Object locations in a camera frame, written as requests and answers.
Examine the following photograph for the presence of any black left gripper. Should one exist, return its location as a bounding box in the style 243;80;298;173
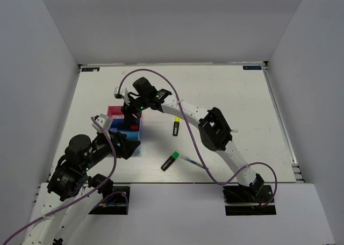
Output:
82;127;141;170

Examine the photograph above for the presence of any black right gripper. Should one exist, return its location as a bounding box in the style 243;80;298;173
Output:
121;95;149;126

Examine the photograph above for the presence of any green cap black highlighter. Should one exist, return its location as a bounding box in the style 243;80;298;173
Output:
160;151;180;171

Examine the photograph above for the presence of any yellow cap black highlighter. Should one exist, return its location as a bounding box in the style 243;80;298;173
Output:
173;117;180;136

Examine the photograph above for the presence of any blue gel pen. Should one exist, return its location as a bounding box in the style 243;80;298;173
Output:
180;154;205;169

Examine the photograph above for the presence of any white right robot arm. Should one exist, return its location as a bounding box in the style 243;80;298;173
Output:
114;77;264;202

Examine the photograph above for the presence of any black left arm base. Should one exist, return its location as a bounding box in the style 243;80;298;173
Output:
89;185;131;215

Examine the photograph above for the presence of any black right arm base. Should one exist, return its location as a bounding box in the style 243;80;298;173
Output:
223;185;277;216

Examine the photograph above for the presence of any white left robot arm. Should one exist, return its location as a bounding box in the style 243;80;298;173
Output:
24;132;140;244

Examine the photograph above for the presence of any pink blue sorting tray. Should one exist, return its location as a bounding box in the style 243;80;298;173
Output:
106;106;142;159

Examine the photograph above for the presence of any blue label sticker left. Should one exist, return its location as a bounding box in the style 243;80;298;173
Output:
81;67;100;72

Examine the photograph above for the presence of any blue label sticker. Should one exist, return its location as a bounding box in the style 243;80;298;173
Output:
242;65;262;70
81;67;100;72

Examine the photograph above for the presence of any blue label sticker right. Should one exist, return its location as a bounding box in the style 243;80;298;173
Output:
242;65;262;70

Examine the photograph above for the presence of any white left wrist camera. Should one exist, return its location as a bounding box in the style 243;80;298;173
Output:
92;114;113;133

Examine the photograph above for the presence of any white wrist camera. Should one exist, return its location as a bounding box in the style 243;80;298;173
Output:
114;87;128;100
92;114;113;133

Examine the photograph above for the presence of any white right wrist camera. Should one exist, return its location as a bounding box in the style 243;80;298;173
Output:
114;87;128;100

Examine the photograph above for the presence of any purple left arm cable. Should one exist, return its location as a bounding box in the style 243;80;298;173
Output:
0;116;127;245

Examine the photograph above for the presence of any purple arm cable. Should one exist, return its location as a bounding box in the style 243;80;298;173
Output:
118;68;278;208
0;116;127;245

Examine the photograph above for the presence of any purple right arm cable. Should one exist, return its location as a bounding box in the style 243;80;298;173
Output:
118;68;278;208

